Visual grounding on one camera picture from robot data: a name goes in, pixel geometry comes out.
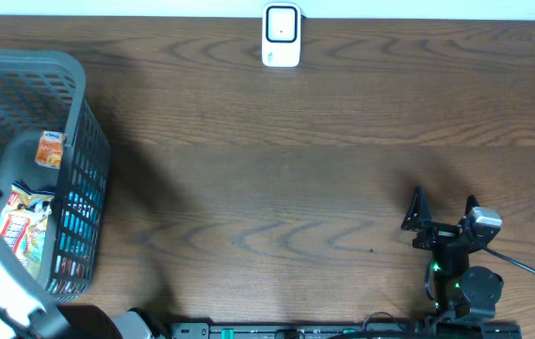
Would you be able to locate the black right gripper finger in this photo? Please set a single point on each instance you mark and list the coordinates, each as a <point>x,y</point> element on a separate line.
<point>418,216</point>
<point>471,204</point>

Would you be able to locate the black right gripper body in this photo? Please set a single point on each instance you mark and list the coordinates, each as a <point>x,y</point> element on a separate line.
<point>438,234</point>

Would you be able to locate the orange tissue packet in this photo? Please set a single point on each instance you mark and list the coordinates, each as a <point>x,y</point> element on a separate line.
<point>50,149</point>

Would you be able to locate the yellow snack bag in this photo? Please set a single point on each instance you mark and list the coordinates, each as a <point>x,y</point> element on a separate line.
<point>23,224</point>

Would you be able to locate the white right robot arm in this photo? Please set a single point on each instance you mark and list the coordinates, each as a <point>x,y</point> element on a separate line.
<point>461,292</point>

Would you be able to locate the white barcode scanner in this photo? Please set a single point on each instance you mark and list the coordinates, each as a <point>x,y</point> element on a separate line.
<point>281,34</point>

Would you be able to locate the grey plastic shopping basket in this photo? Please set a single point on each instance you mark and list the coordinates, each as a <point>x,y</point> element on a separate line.
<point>45,91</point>

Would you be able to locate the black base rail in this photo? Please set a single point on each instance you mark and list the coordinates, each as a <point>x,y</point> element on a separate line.
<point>378,329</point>

